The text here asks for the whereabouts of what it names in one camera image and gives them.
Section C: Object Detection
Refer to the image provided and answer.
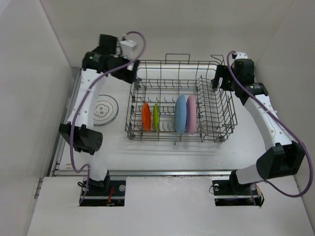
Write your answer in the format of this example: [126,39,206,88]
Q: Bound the pink plastic plate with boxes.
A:
[186,94,196,135]

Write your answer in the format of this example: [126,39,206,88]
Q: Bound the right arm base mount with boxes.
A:
[209,179,265,207]

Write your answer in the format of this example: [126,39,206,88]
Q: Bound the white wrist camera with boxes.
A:
[119,38,137,59]
[232,52,248,60]

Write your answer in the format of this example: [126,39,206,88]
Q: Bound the lime green plastic plate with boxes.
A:
[153,103,159,132]

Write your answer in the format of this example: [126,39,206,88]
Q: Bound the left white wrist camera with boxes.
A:
[119,38,137,59]

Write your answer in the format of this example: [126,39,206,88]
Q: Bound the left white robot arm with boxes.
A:
[59,34,140,195]

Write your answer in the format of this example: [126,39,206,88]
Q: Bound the white plate blue line motif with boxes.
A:
[94,94,119,127]

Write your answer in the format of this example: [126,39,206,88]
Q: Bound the orange plastic plate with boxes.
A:
[142,102,151,132]

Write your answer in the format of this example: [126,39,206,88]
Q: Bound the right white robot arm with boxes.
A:
[212,58,306,194]

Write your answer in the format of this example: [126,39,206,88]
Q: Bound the light blue plastic plate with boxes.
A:
[174,95,187,133]

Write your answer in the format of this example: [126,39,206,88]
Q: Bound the grey wire dish rack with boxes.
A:
[125,54,237,143]

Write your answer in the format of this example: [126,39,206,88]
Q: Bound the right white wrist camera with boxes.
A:
[232,52,248,60]

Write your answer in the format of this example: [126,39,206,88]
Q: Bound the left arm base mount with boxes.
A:
[77,179,126,207]

